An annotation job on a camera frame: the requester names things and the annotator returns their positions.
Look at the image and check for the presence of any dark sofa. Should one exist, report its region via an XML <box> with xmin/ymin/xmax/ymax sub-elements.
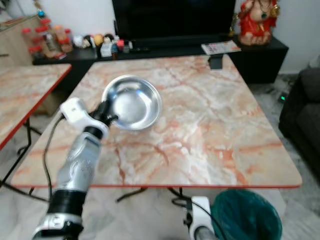
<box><xmin>278</xmin><ymin>67</ymin><xmax>320</xmax><ymax>184</ymax></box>

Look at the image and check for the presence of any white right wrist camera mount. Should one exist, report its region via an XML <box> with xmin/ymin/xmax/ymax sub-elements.
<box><xmin>189</xmin><ymin>195</ymin><xmax>214</xmax><ymax>240</ymax></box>

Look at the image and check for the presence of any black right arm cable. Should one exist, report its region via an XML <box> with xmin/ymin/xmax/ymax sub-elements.
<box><xmin>167</xmin><ymin>187</ymin><xmax>218</xmax><ymax>223</ymax></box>

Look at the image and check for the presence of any light wooden cabinet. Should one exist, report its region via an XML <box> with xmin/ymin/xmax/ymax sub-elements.
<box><xmin>0</xmin><ymin>16</ymin><xmax>44</xmax><ymax>69</ymax></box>

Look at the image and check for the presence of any black low television cabinet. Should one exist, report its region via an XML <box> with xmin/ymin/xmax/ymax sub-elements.
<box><xmin>32</xmin><ymin>34</ymin><xmax>290</xmax><ymax>94</ymax></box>

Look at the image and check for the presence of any red lidded spice jar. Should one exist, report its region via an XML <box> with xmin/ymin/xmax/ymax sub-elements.
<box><xmin>52</xmin><ymin>25</ymin><xmax>64</xmax><ymax>49</ymax></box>
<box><xmin>36</xmin><ymin>24</ymin><xmax>50</xmax><ymax>52</ymax></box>
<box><xmin>62</xmin><ymin>30</ymin><xmax>73</xmax><ymax>53</ymax></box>
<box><xmin>21</xmin><ymin>28</ymin><xmax>33</xmax><ymax>51</ymax></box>

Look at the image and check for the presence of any printed magazine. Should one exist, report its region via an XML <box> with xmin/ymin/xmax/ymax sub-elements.
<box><xmin>200</xmin><ymin>40</ymin><xmax>242</xmax><ymax>55</ymax></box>

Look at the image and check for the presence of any small black clamp stand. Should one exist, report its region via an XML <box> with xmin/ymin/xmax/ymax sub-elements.
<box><xmin>208</xmin><ymin>53</ymin><xmax>226</xmax><ymax>71</ymax></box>

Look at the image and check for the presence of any red and gold Ganesha statue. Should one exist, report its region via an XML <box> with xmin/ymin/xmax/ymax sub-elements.
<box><xmin>237</xmin><ymin>0</ymin><xmax>281</xmax><ymax>47</ymax></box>

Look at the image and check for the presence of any black flat television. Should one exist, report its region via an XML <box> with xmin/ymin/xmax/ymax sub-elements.
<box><xmin>112</xmin><ymin>0</ymin><xmax>236</xmax><ymax>42</ymax></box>

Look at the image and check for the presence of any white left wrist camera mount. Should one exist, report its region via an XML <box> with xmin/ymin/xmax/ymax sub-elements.
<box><xmin>60</xmin><ymin>97</ymin><xmax>110</xmax><ymax>138</ymax></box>

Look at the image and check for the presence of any power strip with green light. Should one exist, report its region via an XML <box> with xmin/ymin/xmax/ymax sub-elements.
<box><xmin>277</xmin><ymin>92</ymin><xmax>290</xmax><ymax>104</ymax></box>

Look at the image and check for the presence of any small yellow ball toy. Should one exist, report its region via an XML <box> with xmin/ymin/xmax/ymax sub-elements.
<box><xmin>92</xmin><ymin>33</ymin><xmax>104</xmax><ymax>47</ymax></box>

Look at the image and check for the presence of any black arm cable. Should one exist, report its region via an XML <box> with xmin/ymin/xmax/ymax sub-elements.
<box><xmin>167</xmin><ymin>187</ymin><xmax>218</xmax><ymax>223</ymax></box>
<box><xmin>43</xmin><ymin>114</ymin><xmax>69</xmax><ymax>201</ymax></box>

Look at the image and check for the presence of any white figurine with black head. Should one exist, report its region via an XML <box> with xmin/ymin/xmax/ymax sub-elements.
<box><xmin>100</xmin><ymin>36</ymin><xmax>114</xmax><ymax>58</ymax></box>

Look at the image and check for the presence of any round steel bowl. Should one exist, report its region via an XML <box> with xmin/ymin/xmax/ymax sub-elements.
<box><xmin>101</xmin><ymin>75</ymin><xmax>163</xmax><ymax>132</ymax></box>

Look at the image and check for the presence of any hanging bead decoration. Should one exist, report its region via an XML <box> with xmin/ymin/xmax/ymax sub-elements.
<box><xmin>33</xmin><ymin>0</ymin><xmax>47</xmax><ymax>20</ymax></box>

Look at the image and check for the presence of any teal lined waste bin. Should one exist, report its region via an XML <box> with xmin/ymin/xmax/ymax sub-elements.
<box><xmin>210</xmin><ymin>188</ymin><xmax>284</xmax><ymax>240</ymax></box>

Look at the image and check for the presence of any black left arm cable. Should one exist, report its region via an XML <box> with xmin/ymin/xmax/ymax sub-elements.
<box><xmin>43</xmin><ymin>114</ymin><xmax>69</xmax><ymax>201</ymax></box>

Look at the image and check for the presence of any small white toy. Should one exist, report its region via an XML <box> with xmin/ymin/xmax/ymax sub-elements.
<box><xmin>73</xmin><ymin>35</ymin><xmax>86</xmax><ymax>49</ymax></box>

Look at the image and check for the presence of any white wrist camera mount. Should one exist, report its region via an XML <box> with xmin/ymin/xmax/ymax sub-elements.
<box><xmin>189</xmin><ymin>195</ymin><xmax>214</xmax><ymax>240</ymax></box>
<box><xmin>60</xmin><ymin>97</ymin><xmax>110</xmax><ymax>138</ymax></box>

